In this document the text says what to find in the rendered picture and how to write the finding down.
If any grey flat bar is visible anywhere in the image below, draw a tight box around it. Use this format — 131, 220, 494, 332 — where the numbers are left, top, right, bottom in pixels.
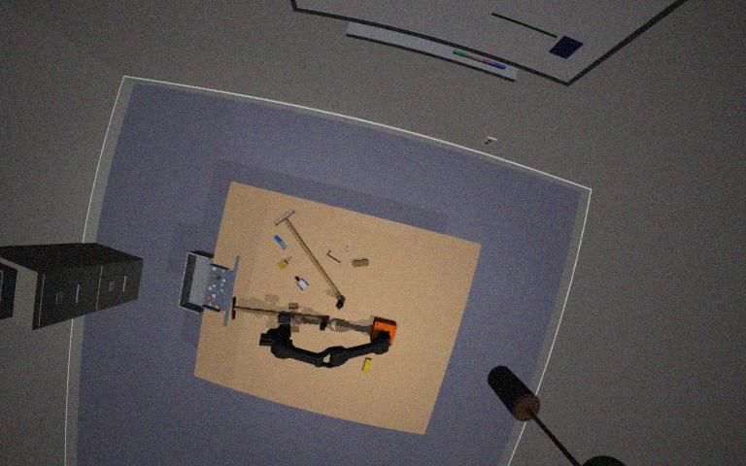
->
275, 236, 288, 250

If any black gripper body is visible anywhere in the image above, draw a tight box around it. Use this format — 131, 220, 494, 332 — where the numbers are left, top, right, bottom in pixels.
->
277, 314, 290, 338

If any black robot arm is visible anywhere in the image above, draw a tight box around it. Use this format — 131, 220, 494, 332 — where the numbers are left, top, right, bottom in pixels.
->
259, 326, 390, 368

